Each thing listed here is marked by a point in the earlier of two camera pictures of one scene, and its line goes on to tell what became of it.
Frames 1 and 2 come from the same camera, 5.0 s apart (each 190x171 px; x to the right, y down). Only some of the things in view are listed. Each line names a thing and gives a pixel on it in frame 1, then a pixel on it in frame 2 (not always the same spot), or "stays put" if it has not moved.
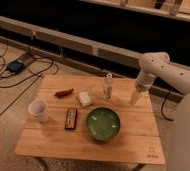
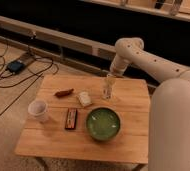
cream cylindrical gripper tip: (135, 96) → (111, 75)
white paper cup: (37, 110) stays put
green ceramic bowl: (103, 123) stays put
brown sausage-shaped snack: (64, 93) stays put
